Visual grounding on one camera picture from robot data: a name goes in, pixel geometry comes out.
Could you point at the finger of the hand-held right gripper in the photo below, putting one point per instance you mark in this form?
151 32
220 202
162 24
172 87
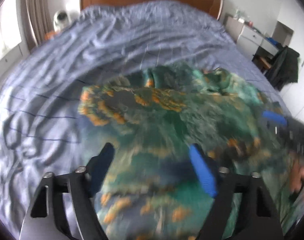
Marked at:
274 117

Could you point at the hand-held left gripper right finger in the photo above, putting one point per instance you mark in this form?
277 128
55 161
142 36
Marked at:
203 172

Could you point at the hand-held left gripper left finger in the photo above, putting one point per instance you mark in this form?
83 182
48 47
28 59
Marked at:
102 170

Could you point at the green patterned jacket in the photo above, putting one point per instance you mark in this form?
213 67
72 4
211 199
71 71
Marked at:
167 130

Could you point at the dark jacket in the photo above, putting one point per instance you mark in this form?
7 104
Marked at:
284 67

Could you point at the wooden chair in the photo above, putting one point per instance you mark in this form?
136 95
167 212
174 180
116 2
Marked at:
263 62

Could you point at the small blue item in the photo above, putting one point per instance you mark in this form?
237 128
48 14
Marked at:
271 41

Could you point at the white desk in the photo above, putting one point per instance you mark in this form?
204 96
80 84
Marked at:
249 37

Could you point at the clear glass bottle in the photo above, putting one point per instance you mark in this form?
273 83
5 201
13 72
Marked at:
239 14

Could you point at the bed with blue checked cover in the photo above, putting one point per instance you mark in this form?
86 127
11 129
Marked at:
92 55

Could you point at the wooden nightstand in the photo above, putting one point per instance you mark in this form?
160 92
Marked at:
49 35

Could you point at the white window bench cabinet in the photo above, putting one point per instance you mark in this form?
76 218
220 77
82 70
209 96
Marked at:
7 60

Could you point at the white desk fan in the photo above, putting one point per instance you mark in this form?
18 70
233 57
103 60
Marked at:
60 17

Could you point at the window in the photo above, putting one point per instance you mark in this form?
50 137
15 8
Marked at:
4 30

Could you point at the brown curtain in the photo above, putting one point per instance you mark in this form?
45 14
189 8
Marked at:
37 10

